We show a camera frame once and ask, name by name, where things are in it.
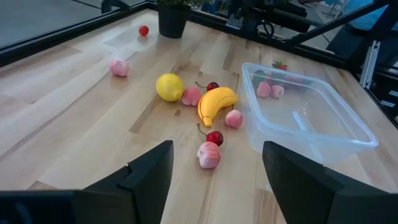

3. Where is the yellow toy banana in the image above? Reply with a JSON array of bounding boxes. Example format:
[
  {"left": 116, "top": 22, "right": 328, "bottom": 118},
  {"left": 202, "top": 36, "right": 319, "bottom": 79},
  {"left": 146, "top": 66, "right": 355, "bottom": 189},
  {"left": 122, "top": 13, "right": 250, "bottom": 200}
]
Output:
[{"left": 197, "top": 86, "right": 239, "bottom": 128}]

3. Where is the red toy cherry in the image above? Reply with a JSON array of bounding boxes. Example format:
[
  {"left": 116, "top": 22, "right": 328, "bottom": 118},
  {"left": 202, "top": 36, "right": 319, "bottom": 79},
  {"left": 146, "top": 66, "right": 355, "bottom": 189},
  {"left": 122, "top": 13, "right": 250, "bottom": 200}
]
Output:
[
  {"left": 196, "top": 123, "right": 224, "bottom": 147},
  {"left": 195, "top": 80, "right": 220, "bottom": 92}
]

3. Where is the silver metal bracket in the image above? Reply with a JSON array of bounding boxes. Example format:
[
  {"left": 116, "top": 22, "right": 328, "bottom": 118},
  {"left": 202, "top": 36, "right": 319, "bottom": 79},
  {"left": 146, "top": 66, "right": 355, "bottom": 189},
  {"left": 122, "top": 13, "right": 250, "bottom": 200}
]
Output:
[{"left": 359, "top": 40, "right": 381, "bottom": 90}]

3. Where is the yellow toy lemon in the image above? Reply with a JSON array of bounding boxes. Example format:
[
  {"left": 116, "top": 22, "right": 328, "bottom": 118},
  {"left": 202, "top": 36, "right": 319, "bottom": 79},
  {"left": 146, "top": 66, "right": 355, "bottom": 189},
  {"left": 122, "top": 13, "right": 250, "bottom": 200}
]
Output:
[{"left": 155, "top": 73, "right": 185, "bottom": 103}]

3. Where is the pink toy peach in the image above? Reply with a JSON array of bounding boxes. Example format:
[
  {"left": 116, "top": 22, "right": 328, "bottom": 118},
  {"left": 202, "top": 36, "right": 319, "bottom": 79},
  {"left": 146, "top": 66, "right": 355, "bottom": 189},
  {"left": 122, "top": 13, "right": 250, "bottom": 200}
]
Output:
[
  {"left": 197, "top": 141, "right": 222, "bottom": 170},
  {"left": 181, "top": 86, "right": 203, "bottom": 107},
  {"left": 256, "top": 81, "right": 272, "bottom": 98},
  {"left": 109, "top": 58, "right": 130, "bottom": 78},
  {"left": 271, "top": 84, "right": 285, "bottom": 100},
  {"left": 224, "top": 109, "right": 244, "bottom": 129}
]

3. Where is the red toy strawberry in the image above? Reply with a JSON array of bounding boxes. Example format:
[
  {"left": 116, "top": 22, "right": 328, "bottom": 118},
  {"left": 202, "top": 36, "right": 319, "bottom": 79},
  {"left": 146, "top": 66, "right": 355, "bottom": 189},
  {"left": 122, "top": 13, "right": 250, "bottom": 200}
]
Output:
[{"left": 272, "top": 60, "right": 289, "bottom": 71}]

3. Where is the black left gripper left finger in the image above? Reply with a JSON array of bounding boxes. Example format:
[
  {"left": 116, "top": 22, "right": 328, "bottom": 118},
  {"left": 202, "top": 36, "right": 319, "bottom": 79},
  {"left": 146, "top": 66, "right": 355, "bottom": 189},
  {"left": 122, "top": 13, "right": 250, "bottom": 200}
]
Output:
[{"left": 0, "top": 139, "right": 174, "bottom": 224}]

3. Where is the green plant in black pot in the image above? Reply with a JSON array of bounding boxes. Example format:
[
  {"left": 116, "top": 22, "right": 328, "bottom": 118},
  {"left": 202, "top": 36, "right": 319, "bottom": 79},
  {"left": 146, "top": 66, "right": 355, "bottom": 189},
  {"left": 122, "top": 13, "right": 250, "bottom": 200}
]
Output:
[{"left": 155, "top": 0, "right": 214, "bottom": 39}]

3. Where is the person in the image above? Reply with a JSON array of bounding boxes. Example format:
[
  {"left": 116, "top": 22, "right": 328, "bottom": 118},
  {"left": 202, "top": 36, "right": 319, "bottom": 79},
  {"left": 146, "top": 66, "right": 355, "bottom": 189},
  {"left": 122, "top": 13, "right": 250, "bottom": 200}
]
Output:
[{"left": 325, "top": 0, "right": 398, "bottom": 60}]

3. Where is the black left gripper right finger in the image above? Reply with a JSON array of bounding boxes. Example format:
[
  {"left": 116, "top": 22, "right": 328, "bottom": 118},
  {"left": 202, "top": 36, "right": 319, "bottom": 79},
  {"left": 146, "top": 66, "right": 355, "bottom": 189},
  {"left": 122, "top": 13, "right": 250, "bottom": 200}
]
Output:
[{"left": 262, "top": 141, "right": 398, "bottom": 224}]

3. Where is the clear plastic tupperware container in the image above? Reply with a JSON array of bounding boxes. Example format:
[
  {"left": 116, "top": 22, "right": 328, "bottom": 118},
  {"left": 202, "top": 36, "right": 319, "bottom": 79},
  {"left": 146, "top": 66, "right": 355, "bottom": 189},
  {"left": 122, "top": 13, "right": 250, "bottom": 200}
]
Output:
[{"left": 241, "top": 62, "right": 380, "bottom": 165}]

